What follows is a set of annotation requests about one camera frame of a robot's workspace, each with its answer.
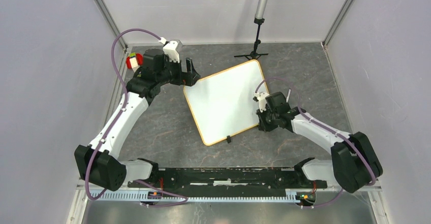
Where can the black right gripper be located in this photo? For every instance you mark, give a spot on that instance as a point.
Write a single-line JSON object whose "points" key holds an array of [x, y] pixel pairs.
{"points": [[263, 126]]}

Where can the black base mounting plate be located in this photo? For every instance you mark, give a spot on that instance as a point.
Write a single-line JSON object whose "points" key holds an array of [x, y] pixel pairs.
{"points": [[232, 182]]}

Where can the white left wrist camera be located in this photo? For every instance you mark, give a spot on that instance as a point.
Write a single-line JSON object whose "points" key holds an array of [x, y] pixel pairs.
{"points": [[171, 49]]}

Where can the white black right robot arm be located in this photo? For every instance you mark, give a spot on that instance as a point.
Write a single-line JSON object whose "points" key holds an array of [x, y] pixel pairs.
{"points": [[354, 163]]}

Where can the yellow framed whiteboard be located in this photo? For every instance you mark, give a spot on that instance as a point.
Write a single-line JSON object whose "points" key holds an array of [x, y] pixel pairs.
{"points": [[222, 104]]}

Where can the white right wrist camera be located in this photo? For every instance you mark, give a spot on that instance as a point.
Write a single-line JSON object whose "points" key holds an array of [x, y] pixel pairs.
{"points": [[260, 98]]}

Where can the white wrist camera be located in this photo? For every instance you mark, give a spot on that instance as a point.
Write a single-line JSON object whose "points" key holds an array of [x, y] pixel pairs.
{"points": [[171, 49], [260, 98]]}

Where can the white whiteboard marker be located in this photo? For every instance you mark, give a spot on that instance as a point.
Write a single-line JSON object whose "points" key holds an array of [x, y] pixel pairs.
{"points": [[288, 95]]}

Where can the black tripod camera stand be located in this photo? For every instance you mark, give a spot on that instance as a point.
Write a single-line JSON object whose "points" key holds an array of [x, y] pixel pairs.
{"points": [[258, 20]]}

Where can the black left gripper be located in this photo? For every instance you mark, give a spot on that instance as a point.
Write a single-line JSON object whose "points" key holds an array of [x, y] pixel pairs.
{"points": [[188, 78]]}

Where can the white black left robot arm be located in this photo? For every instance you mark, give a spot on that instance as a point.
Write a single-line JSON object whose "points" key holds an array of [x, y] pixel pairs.
{"points": [[98, 162]]}

